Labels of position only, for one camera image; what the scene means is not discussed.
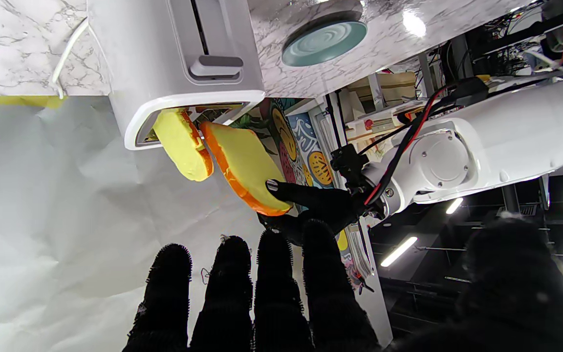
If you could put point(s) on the white crumpled backdrop sheet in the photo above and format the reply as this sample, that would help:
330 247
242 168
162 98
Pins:
66 220

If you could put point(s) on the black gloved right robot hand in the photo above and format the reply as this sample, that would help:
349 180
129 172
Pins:
330 303

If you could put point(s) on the colourful cartoon mural board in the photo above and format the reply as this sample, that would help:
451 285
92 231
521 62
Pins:
301 151

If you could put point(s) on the yellow toast slice orange crust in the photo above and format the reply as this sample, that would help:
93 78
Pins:
184 146
247 166

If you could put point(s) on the white two-slot toaster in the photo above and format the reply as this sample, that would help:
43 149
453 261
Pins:
174 63

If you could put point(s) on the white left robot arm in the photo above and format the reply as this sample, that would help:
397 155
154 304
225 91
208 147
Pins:
487 142

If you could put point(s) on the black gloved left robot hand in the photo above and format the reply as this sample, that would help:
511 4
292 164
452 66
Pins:
318 205

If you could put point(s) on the teal round plate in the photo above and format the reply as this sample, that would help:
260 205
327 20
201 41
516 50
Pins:
324 43

